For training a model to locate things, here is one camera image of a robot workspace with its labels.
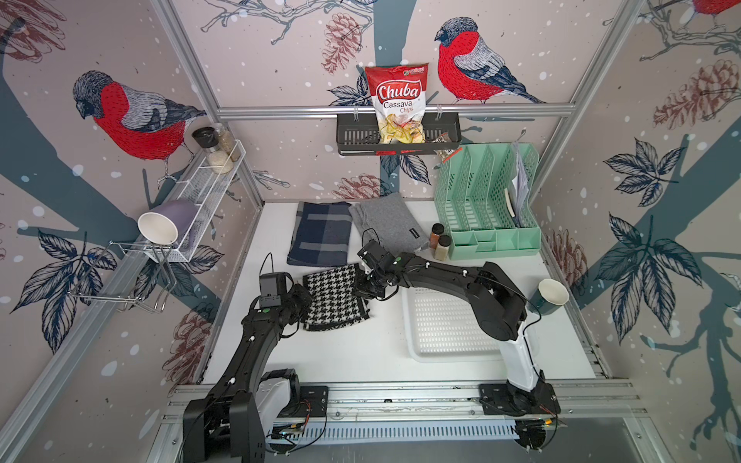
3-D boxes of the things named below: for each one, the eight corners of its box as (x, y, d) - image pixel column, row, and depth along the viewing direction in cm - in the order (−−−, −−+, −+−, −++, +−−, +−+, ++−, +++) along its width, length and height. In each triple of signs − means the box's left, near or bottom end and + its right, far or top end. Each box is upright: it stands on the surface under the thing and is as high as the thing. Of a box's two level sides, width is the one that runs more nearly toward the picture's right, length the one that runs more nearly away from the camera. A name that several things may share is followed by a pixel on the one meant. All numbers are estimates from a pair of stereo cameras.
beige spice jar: (435, 260, 103) (439, 247, 96) (433, 249, 106) (437, 234, 99) (448, 260, 103) (453, 247, 96) (446, 249, 106) (450, 234, 99)
